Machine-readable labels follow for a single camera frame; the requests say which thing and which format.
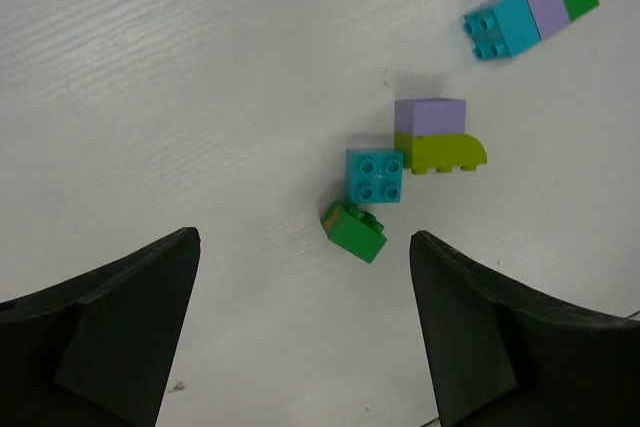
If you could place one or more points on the teal lilac green lego stack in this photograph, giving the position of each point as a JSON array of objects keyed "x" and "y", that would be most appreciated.
[{"x": 504, "y": 29}]

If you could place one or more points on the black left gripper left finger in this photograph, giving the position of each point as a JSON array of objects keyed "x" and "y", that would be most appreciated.
[{"x": 97, "y": 349}]

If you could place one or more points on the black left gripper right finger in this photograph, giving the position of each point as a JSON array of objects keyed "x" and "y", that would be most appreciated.
[{"x": 501, "y": 353}]

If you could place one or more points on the green small lego brick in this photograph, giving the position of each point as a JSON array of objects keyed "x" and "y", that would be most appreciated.
[{"x": 355, "y": 230}]

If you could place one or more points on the lilac and lime lego stack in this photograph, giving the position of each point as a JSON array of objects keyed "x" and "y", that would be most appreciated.
[{"x": 431, "y": 134}]

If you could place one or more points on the teal small lego brick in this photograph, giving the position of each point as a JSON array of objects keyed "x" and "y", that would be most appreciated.
[{"x": 374, "y": 170}]

